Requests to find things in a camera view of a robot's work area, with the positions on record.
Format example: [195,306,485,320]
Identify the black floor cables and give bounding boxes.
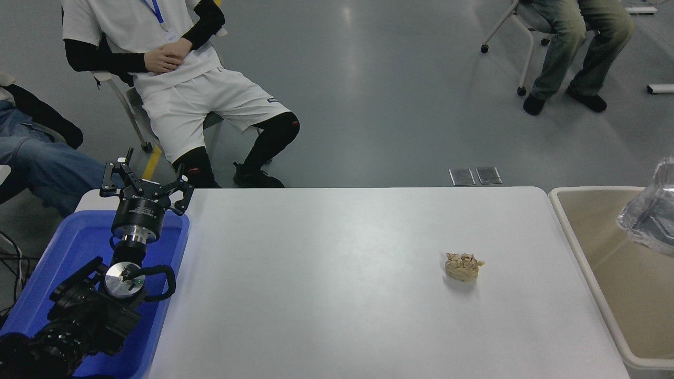
[0,232,27,316]

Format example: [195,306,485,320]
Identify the rectangular silver foil tray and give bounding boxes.
[617,156,674,257]

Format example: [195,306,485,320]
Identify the person seated with clasped hands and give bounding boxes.
[62,0,301,188]

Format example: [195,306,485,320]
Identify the person's left hand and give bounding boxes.
[157,37,193,58]

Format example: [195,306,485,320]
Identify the person seated cut by edge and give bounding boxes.
[0,83,124,219]

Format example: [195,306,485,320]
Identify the crumpled tan paper ball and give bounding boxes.
[444,252,485,282]

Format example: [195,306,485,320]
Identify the person's right hand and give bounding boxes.
[145,53,185,74]

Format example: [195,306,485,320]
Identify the blue plastic tray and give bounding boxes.
[0,211,190,379]

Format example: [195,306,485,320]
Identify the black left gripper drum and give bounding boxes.
[111,181,171,236]

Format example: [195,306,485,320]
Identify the blue lanyard with badge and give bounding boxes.
[141,0,180,44]

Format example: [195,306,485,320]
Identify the large pale plastic bin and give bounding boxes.
[548,186,674,372]

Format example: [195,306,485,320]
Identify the person seated showing legs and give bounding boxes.
[523,0,635,116]

